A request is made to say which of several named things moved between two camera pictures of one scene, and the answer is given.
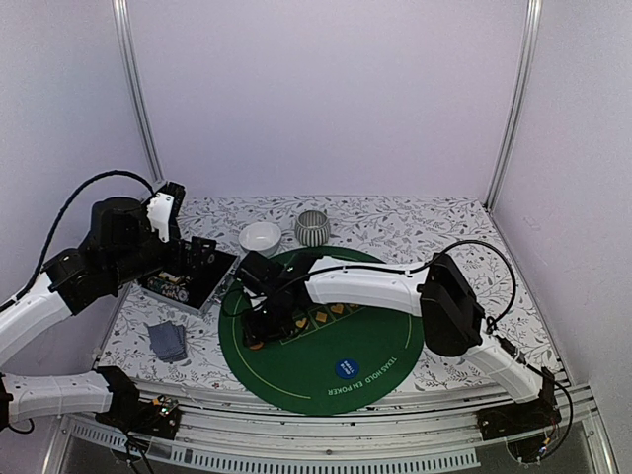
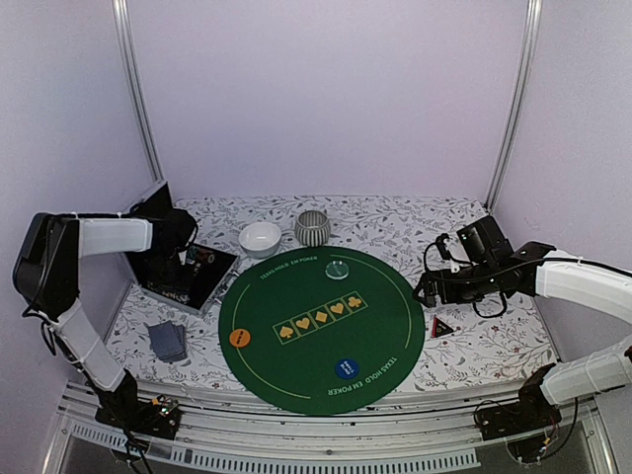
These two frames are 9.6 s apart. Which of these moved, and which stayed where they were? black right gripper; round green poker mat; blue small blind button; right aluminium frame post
Moved: black right gripper
Stayed: blue small blind button; right aluminium frame post; round green poker mat
